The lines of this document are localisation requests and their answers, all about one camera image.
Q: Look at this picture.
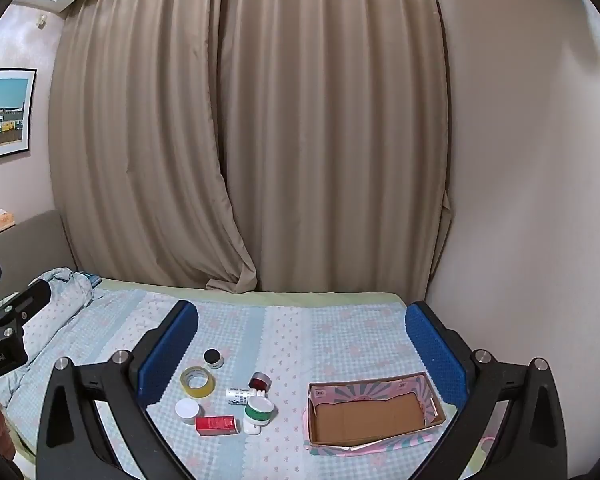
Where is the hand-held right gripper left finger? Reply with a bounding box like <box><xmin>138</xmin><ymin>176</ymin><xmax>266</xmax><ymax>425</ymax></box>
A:
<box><xmin>35</xmin><ymin>300</ymin><xmax>201</xmax><ymax>480</ymax></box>

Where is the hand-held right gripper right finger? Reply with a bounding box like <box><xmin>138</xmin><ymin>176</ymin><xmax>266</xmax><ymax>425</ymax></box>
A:
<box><xmin>404</xmin><ymin>301</ymin><xmax>568</xmax><ymax>480</ymax></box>

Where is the yellow tape roll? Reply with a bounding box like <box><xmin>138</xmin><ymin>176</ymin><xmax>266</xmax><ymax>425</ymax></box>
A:
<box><xmin>180</xmin><ymin>365</ymin><xmax>217</xmax><ymax>399</ymax></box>

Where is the white-lid jar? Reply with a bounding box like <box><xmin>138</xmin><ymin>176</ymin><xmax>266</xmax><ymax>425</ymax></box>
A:
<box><xmin>174</xmin><ymin>398</ymin><xmax>202</xmax><ymax>426</ymax></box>

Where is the red box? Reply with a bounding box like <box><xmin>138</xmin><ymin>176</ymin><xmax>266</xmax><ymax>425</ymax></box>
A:
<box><xmin>195</xmin><ymin>414</ymin><xmax>241</xmax><ymax>436</ymax></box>

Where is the cardboard box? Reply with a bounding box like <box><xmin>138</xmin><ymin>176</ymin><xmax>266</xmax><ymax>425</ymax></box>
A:
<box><xmin>305</xmin><ymin>370</ymin><xmax>447</xmax><ymax>449</ymax></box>

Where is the green jar with white lid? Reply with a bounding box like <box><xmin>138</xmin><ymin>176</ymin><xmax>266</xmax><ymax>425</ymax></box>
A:
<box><xmin>243</xmin><ymin>395</ymin><xmax>277</xmax><ymax>426</ymax></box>

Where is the light blue duvet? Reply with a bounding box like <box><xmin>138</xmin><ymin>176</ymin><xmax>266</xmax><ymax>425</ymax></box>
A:
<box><xmin>0</xmin><ymin>267</ymin><xmax>102</xmax><ymax>413</ymax></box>

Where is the grey bed headboard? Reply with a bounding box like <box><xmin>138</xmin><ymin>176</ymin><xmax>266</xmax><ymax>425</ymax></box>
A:
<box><xmin>0</xmin><ymin>209</ymin><xmax>79</xmax><ymax>292</ymax></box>

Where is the white bottle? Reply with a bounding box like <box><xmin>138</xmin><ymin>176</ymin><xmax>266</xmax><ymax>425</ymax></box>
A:
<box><xmin>225</xmin><ymin>386</ymin><xmax>269</xmax><ymax>407</ymax></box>

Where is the checked pink-patterned bed sheet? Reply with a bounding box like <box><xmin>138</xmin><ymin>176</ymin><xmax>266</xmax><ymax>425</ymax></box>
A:
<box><xmin>2</xmin><ymin>287</ymin><xmax>486</xmax><ymax>480</ymax></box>

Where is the pink strap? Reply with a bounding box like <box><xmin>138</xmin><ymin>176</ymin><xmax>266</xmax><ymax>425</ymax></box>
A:
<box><xmin>477</xmin><ymin>434</ymin><xmax>503</xmax><ymax>463</ymax></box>

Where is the wall poster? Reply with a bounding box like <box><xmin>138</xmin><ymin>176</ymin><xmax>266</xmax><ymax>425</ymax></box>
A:
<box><xmin>0</xmin><ymin>67</ymin><xmax>38</xmax><ymax>164</ymax></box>

